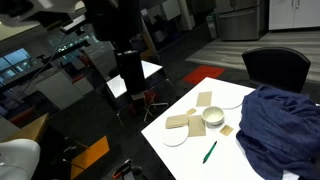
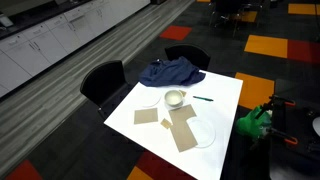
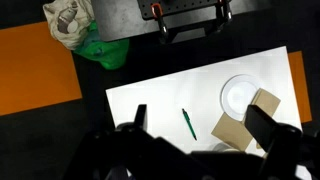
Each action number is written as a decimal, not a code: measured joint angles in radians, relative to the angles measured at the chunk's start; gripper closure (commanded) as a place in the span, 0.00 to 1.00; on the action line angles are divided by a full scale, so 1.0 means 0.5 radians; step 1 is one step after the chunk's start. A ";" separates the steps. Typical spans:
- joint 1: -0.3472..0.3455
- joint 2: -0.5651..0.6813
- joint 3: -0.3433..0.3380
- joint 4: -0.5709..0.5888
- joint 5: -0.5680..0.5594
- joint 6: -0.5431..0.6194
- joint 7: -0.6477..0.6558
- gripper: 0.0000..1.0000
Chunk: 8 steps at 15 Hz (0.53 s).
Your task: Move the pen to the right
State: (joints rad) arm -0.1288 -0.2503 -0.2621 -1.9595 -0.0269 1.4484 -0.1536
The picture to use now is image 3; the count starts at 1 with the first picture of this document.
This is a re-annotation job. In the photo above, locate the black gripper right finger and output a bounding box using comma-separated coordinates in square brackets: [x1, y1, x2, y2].
[244, 105, 291, 152]

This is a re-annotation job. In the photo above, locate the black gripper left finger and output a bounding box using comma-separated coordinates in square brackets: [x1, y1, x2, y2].
[134, 104, 147, 130]

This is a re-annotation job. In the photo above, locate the green ballpoint pen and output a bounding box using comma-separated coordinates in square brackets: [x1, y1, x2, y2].
[182, 108, 197, 141]

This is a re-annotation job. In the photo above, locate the brown paper napkin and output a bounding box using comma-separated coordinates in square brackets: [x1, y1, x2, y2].
[211, 88, 281, 151]

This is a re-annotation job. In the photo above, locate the white round plate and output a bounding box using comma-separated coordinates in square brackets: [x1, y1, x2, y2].
[220, 74, 262, 121]

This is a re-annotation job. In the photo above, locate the white ceramic bowl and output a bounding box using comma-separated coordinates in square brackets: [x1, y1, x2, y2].
[212, 142, 238, 152]

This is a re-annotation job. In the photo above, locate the green plastic bag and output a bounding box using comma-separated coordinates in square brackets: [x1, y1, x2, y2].
[74, 21, 130, 70]

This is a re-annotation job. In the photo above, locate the grey metal mounting plate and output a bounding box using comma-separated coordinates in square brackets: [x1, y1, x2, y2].
[91, 0, 271, 42]

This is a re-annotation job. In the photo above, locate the orange floor mat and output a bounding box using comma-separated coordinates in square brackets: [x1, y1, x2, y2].
[0, 22, 82, 116]

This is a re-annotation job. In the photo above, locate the black clamp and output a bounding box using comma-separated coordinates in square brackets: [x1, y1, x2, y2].
[215, 0, 232, 32]

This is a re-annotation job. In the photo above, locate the beige printed cloth bag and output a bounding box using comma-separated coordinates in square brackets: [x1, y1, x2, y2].
[42, 0, 95, 50]

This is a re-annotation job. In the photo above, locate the orange handled clamp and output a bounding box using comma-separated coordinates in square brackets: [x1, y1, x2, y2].
[151, 3, 168, 36]

